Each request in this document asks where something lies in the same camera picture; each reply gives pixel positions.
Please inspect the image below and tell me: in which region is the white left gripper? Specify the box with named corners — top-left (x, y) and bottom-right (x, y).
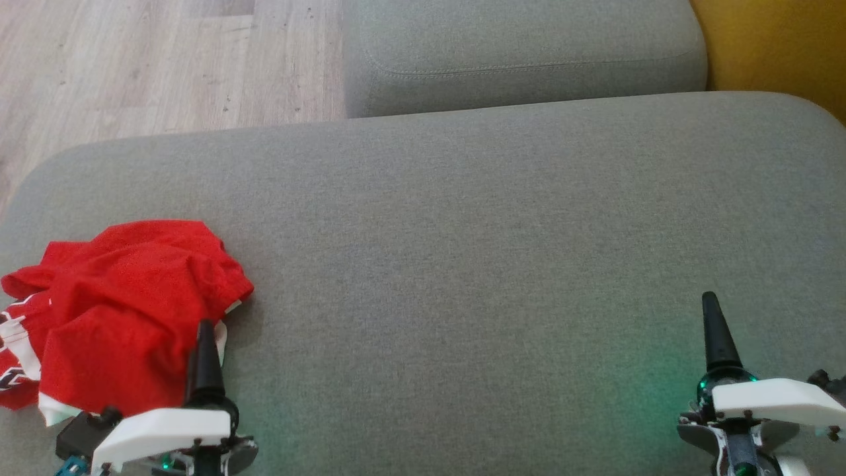
top-left (91, 319), bottom-right (260, 476)

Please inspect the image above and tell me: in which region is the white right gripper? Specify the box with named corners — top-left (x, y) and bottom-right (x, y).
top-left (676, 291), bottom-right (846, 476)

